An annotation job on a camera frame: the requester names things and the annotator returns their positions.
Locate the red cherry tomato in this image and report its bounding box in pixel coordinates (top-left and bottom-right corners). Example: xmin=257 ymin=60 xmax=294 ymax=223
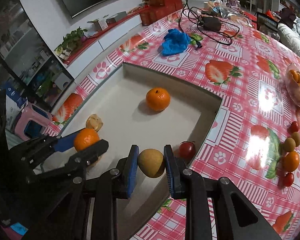
xmin=179 ymin=141 xmax=196 ymax=161
xmin=283 ymin=172 xmax=294 ymax=187

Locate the orange mandarin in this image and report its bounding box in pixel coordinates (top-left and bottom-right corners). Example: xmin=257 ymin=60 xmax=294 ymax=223
xmin=146 ymin=87 xmax=171 ymax=112
xmin=74 ymin=128 xmax=100 ymax=152
xmin=282 ymin=151 xmax=300 ymax=172

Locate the green brown kiwi fruit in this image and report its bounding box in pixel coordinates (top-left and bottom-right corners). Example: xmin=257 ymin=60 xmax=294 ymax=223
xmin=138 ymin=148 xmax=165 ymax=178

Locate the brown walnut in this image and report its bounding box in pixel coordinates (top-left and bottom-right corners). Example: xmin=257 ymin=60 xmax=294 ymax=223
xmin=85 ymin=114 xmax=103 ymax=132

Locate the pink plastic stool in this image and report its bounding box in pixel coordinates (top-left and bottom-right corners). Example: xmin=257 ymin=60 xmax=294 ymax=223
xmin=13 ymin=102 xmax=52 ymax=141

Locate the pink strawberry tablecloth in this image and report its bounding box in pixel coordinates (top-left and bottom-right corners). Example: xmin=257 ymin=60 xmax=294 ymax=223
xmin=45 ymin=13 xmax=300 ymax=239

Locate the white cardboard tray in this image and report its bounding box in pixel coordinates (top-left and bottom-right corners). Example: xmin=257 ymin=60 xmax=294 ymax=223
xmin=33 ymin=62 xmax=223 ymax=240

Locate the green potted plant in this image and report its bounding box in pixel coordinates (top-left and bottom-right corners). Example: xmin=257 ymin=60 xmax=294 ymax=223
xmin=55 ymin=27 xmax=88 ymax=59

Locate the blue crumpled glove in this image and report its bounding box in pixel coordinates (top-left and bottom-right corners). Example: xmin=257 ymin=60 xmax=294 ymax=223
xmin=161 ymin=29 xmax=191 ymax=56

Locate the glass fruit bowl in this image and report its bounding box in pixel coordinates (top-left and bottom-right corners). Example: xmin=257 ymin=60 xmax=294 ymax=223
xmin=285 ymin=63 xmax=300 ymax=107

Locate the black power adapter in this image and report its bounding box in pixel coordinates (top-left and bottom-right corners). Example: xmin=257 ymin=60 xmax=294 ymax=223
xmin=200 ymin=16 xmax=222 ymax=32

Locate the red gift box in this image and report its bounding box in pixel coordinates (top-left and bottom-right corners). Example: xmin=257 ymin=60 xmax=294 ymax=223
xmin=140 ymin=0 xmax=183 ymax=26

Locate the grey blanket covered sofa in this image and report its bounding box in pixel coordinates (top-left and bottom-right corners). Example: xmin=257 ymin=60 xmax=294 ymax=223
xmin=277 ymin=17 xmax=300 ymax=57

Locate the black adapter cable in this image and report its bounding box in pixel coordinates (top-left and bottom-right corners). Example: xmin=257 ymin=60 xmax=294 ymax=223
xmin=178 ymin=0 xmax=241 ymax=46

